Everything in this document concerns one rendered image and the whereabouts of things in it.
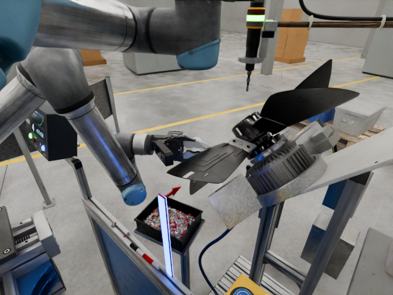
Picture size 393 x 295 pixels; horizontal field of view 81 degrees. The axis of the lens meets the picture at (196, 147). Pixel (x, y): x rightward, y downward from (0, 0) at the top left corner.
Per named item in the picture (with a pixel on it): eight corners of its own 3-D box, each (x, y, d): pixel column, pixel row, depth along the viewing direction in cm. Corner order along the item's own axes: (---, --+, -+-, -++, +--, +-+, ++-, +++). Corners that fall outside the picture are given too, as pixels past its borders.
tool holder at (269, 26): (269, 59, 67) (275, 20, 62) (272, 64, 61) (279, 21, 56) (237, 58, 68) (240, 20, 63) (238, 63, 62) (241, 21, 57)
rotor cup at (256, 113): (261, 150, 94) (242, 124, 95) (289, 132, 83) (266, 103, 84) (241, 165, 84) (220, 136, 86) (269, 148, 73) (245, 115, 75)
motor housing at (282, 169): (281, 179, 98) (262, 154, 99) (330, 158, 80) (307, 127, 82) (252, 209, 83) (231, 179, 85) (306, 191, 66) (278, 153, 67)
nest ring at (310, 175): (279, 179, 101) (273, 171, 101) (337, 153, 80) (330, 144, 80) (246, 213, 84) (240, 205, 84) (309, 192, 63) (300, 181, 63)
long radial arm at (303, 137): (309, 169, 85) (289, 143, 86) (292, 176, 90) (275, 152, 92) (332, 140, 103) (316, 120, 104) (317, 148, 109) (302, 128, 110)
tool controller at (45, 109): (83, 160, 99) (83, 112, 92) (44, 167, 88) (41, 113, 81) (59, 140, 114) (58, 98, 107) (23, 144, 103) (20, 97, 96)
